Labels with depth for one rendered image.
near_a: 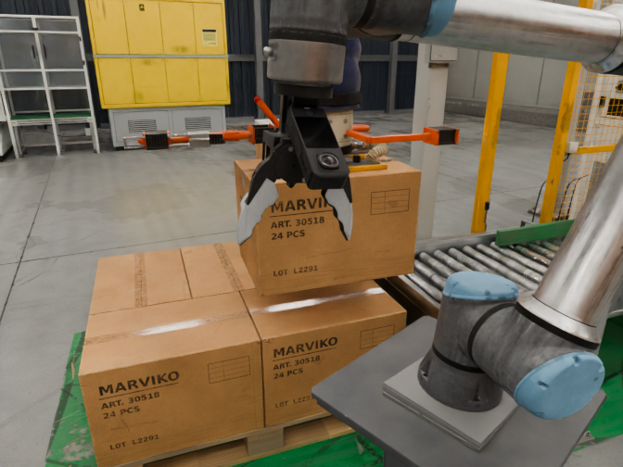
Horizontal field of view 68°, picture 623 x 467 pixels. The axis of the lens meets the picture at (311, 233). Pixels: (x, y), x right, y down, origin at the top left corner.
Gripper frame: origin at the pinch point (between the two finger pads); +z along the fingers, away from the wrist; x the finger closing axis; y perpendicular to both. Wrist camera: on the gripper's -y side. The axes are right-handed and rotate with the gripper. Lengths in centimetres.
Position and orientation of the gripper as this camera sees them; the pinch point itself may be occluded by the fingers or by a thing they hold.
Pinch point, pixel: (297, 246)
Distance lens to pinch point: 60.5
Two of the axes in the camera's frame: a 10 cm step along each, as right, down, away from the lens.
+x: -9.4, 0.3, -3.3
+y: -3.2, -3.4, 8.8
